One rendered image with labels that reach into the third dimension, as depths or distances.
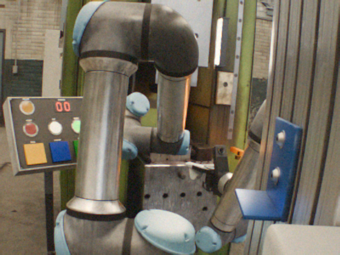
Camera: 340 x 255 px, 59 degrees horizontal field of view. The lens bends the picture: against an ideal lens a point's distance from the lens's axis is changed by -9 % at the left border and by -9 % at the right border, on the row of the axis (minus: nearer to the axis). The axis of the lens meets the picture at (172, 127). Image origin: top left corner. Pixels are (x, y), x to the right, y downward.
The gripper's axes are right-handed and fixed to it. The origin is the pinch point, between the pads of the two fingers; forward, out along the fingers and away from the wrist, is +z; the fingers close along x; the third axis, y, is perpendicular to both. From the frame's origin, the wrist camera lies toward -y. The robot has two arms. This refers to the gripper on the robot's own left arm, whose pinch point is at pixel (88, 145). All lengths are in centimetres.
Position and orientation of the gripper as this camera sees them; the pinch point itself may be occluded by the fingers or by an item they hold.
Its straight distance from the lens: 124.4
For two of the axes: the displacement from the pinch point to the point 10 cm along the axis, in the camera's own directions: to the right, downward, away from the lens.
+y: -2.8, -9.4, 2.1
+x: -7.2, 0.5, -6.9
